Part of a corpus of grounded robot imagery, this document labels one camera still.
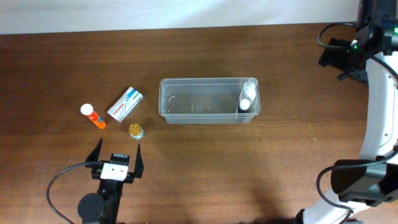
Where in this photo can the orange tube white cap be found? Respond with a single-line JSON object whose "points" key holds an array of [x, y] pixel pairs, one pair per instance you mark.
{"points": [[88, 110]]}

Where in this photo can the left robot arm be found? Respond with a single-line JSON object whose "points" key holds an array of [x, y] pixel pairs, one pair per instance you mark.
{"points": [[102, 206]]}

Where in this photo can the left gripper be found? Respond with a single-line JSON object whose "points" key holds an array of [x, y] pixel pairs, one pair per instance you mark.
{"points": [[138, 168]]}

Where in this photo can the small gold-lid jar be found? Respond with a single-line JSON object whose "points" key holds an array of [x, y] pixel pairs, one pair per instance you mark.
{"points": [[136, 131]]}

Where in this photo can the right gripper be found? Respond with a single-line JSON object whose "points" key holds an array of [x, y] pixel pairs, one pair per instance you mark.
{"points": [[333, 56]]}

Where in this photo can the clear plastic container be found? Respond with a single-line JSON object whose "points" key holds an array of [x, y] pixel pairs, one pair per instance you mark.
{"points": [[205, 101]]}

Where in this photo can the white spray bottle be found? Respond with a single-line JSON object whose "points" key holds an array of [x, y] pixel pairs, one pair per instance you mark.
{"points": [[249, 90]]}

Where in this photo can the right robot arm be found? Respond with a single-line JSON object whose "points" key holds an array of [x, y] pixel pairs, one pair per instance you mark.
{"points": [[370, 58]]}

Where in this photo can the black bottle white cap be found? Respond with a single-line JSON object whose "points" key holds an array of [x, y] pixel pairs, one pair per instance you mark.
{"points": [[244, 106]]}

